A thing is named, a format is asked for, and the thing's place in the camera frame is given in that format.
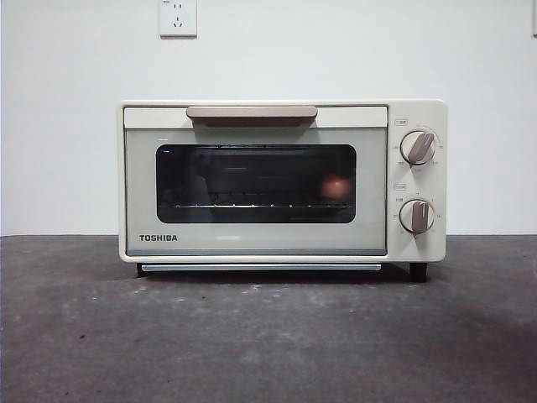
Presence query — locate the glass-window oven door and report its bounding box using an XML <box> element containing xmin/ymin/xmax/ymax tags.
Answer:
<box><xmin>123</xmin><ymin>105</ymin><xmax>389</xmax><ymax>256</ymax></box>

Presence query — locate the metal wire oven rack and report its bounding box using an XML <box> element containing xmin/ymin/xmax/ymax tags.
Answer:
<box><xmin>174</xmin><ymin>201</ymin><xmax>349</xmax><ymax>210</ymax></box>

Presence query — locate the cream Toshiba toaster oven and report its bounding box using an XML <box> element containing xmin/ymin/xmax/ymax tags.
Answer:
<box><xmin>117</xmin><ymin>99</ymin><xmax>449</xmax><ymax>281</ymax></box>

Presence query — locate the beige oven door handle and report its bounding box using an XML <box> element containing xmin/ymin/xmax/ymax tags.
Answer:
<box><xmin>186</xmin><ymin>106</ymin><xmax>319</xmax><ymax>128</ymax></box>

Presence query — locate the brown egg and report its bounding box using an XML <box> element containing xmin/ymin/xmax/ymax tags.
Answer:
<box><xmin>321</xmin><ymin>175</ymin><xmax>352</xmax><ymax>200</ymax></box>

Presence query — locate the cream temperature knob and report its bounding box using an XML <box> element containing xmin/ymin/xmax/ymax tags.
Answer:
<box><xmin>400</xmin><ymin>130</ymin><xmax>437</xmax><ymax>165</ymax></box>

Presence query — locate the white wall socket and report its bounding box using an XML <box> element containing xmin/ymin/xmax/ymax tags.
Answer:
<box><xmin>159</xmin><ymin>0</ymin><xmax>198</xmax><ymax>39</ymax></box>

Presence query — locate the silver crumb tray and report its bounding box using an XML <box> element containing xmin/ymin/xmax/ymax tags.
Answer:
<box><xmin>141</xmin><ymin>263</ymin><xmax>383</xmax><ymax>272</ymax></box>

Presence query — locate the cream timer knob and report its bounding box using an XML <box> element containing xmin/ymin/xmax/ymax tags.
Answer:
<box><xmin>399</xmin><ymin>200</ymin><xmax>436</xmax><ymax>234</ymax></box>

